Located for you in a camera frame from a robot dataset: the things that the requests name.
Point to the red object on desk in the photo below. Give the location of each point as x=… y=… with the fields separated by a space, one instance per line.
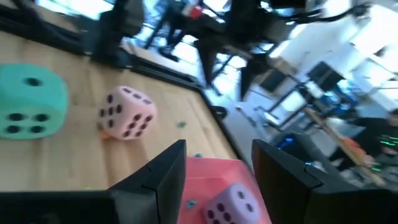
x=196 y=13

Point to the pink foam die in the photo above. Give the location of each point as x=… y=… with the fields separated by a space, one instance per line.
x=127 y=113

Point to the small green die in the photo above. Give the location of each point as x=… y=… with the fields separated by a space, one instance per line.
x=182 y=124

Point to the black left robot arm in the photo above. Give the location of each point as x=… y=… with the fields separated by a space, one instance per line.
x=112 y=37

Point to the black computer with blue lights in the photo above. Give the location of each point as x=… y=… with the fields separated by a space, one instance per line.
x=292 y=146

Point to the purple foam die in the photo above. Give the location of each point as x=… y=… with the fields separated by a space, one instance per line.
x=233 y=205

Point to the small blue die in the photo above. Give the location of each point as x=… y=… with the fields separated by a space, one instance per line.
x=191 y=203

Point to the pink translucent plastic bin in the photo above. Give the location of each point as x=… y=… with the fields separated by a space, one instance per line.
x=211 y=174

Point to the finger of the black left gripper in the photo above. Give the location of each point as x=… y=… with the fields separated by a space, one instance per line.
x=207 y=62
x=248 y=81

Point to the person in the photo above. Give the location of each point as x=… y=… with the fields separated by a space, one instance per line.
x=373 y=137

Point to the large green foam die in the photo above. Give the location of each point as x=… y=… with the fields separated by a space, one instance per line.
x=31 y=102

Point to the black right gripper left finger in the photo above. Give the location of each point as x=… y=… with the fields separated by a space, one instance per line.
x=140 y=205

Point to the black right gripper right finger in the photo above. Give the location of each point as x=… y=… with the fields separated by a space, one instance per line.
x=295 y=199

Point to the small teal die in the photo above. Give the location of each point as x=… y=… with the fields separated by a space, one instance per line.
x=198 y=155

